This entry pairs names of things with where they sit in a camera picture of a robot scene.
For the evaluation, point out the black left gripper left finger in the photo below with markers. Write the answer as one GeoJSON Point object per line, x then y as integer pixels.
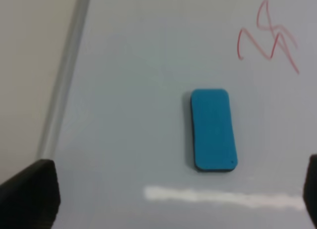
{"type": "Point", "coordinates": [31, 198]}

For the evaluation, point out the blue whiteboard eraser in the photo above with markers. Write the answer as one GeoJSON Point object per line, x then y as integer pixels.
{"type": "Point", "coordinates": [213, 136]}

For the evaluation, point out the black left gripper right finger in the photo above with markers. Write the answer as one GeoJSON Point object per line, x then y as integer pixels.
{"type": "Point", "coordinates": [310, 189]}

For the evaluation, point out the white whiteboard with aluminium frame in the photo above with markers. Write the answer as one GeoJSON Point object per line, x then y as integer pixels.
{"type": "Point", "coordinates": [121, 132]}

